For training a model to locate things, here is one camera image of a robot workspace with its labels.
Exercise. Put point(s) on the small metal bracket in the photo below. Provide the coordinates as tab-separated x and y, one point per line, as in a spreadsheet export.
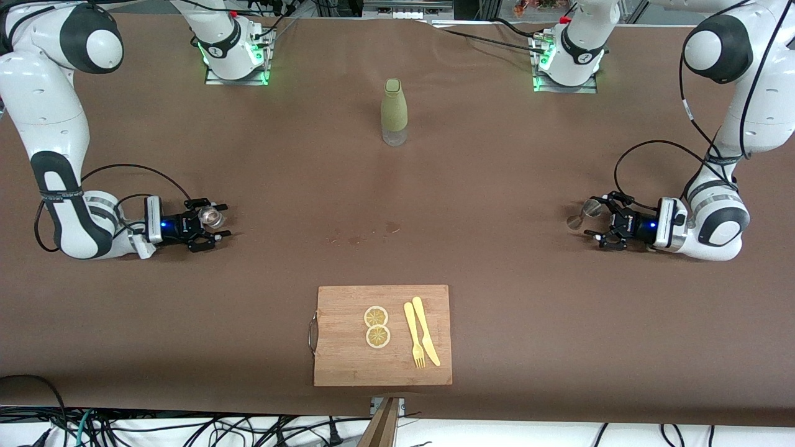
400	405

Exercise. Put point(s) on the wooden post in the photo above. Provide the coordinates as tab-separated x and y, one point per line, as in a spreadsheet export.
382	428

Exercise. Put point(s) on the grey power strip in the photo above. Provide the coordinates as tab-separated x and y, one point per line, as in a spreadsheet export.
404	9

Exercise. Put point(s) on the green sleeved glass bottle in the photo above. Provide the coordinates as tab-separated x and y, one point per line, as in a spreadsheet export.
394	112

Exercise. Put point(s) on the clear glass shaker cup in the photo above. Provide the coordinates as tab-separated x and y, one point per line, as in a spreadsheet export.
213	217

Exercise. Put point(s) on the wooden cutting board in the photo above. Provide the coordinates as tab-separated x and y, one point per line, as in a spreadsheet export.
348	360

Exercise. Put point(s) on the brown table cover sheet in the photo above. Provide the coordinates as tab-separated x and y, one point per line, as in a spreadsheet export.
559	310

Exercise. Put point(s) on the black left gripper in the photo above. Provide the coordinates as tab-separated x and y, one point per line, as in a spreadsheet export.
635	226

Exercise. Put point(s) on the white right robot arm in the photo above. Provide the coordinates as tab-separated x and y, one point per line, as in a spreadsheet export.
56	105

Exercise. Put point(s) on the yellow plastic knife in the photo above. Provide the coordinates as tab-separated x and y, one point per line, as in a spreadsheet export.
422	323

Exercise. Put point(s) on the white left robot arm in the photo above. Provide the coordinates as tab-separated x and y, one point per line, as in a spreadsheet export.
720	230

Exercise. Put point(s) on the steel jigger measuring cup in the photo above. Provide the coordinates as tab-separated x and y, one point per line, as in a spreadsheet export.
590	208

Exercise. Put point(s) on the lemon slice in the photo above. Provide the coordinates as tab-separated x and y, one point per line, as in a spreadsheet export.
376	316
377	336

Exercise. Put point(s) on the yellow plastic fork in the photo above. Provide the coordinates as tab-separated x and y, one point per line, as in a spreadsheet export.
411	329

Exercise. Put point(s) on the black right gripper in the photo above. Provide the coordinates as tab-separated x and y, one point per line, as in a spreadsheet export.
176	226

